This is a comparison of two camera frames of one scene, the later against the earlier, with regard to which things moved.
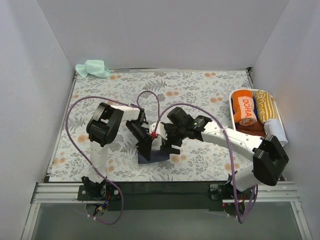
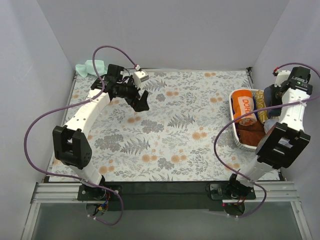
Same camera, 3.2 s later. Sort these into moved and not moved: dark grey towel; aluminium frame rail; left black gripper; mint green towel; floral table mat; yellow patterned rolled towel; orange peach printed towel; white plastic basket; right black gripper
Moved: left black gripper; dark grey towel; right black gripper
Not moved: floral table mat; mint green towel; white plastic basket; yellow patterned rolled towel; aluminium frame rail; orange peach printed towel
